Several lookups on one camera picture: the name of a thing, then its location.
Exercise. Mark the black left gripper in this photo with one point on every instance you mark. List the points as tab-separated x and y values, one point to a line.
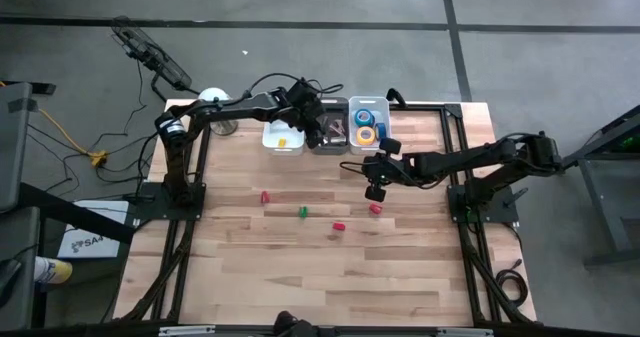
306	107

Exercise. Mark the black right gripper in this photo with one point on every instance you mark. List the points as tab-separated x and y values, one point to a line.
382	169

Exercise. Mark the dark blue tape roll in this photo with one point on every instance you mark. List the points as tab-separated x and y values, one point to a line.
381	131

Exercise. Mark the red mini stapler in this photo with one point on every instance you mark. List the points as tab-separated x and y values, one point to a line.
265	197
339	226
375	208

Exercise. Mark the yellow tape roll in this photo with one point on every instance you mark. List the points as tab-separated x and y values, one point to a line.
359	136

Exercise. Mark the yellow mini stapler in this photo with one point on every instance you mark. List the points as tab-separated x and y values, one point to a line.
282	142

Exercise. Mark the light blue tape roll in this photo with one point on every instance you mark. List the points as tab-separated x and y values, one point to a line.
358	118

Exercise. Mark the green mini stapler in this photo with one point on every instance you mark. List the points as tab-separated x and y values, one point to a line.
303	212

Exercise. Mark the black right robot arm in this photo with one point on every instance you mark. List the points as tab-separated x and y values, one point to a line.
450	163

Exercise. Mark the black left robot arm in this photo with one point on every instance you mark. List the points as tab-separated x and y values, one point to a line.
235	108

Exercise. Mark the dark grey plastic bin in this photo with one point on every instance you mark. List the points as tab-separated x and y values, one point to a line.
337	109

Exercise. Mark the translucent white plastic bin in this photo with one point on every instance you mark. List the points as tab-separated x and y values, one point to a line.
385	109

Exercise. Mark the black clamp knob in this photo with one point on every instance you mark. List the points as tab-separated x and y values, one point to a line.
395	95

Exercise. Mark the white printed box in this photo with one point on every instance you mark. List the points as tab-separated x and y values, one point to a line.
105	247

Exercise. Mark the black metal stand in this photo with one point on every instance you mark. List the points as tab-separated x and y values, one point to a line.
625	126

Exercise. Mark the black diagonal beam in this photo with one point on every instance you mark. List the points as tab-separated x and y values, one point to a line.
75	212

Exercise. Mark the grey cabinet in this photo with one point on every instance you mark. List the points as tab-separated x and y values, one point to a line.
25	237
12	147

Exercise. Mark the yellow white bottle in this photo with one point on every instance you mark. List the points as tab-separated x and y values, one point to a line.
52	271

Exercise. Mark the black aluminium table frame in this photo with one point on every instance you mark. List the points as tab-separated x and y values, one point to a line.
425	108

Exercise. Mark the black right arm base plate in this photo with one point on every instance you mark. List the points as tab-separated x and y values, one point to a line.
500	212

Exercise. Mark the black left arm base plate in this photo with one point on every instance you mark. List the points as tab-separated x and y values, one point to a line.
192	212

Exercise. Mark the silver metal bracket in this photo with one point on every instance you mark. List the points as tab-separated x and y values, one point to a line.
465	332
186	331

